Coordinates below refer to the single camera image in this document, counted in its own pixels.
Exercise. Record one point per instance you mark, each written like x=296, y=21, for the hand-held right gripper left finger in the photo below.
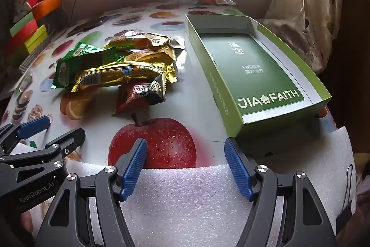
x=134, y=169

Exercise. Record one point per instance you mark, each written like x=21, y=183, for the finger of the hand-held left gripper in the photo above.
x=72, y=138
x=34, y=126

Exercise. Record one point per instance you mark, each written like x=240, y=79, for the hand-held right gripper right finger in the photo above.
x=237, y=169

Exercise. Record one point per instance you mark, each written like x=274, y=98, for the large green snack packet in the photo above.
x=78, y=70

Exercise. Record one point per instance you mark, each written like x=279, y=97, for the red candy packet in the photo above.
x=138, y=95

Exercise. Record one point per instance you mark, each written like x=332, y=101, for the long yellow snack packet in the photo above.
x=124, y=74

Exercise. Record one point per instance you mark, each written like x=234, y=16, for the green cardboard box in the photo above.
x=260, y=70

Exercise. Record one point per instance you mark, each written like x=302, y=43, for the yellow candy packet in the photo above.
x=153, y=56

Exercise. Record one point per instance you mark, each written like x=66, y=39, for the brown foil snack packet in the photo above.
x=138, y=40

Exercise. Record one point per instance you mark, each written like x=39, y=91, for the person's left hand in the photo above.
x=27, y=222

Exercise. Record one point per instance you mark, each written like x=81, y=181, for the white foam sheet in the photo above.
x=188, y=206

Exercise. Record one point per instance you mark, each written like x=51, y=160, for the black-white striped box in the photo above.
x=37, y=57

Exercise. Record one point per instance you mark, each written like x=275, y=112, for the yellow-green box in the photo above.
x=36, y=38

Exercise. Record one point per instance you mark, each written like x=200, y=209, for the green and red box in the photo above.
x=21, y=30

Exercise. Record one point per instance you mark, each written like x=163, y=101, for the fruit printed tablecloth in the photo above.
x=188, y=85

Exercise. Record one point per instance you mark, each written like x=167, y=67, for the black smartphone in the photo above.
x=91, y=24

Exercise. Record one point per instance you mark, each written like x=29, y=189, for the orange box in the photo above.
x=47, y=6

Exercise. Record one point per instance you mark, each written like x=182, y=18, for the beige printed curtain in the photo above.
x=306, y=4

